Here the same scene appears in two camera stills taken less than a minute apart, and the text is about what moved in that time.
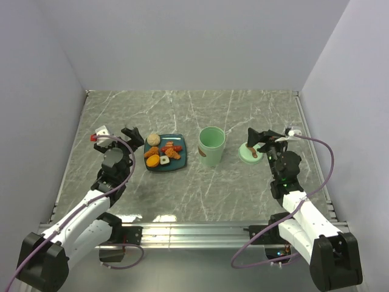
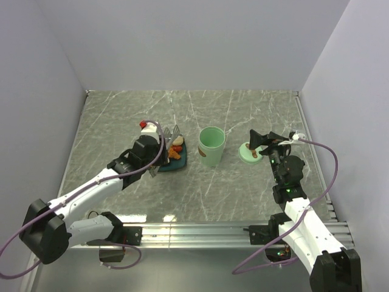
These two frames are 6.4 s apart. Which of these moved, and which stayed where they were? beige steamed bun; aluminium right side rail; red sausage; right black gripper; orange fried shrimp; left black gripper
Moved: left black gripper; beige steamed bun
Stayed: orange fried shrimp; right black gripper; red sausage; aluminium right side rail
